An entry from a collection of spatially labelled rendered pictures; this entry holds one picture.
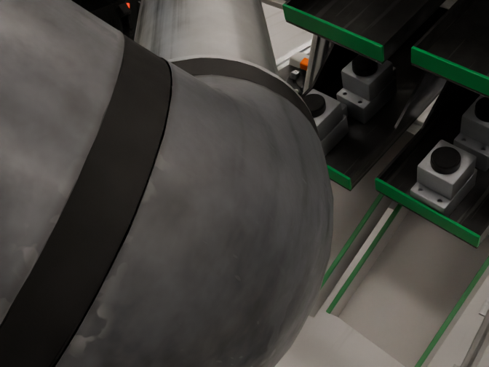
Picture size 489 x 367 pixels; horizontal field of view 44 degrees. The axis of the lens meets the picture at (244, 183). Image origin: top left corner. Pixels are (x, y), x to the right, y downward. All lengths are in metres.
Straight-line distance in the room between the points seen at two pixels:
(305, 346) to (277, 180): 0.82
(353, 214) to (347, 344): 0.24
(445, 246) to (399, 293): 0.08
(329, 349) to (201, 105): 0.84
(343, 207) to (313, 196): 0.67
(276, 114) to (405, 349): 0.64
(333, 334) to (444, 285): 0.24
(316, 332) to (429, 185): 0.39
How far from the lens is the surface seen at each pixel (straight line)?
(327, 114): 0.71
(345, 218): 0.85
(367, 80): 0.74
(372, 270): 0.84
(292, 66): 1.51
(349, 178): 0.70
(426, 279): 0.82
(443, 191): 0.68
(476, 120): 0.71
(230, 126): 0.15
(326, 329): 1.00
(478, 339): 0.93
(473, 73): 0.61
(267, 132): 0.17
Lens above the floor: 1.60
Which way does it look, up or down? 36 degrees down
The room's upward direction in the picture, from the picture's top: 7 degrees clockwise
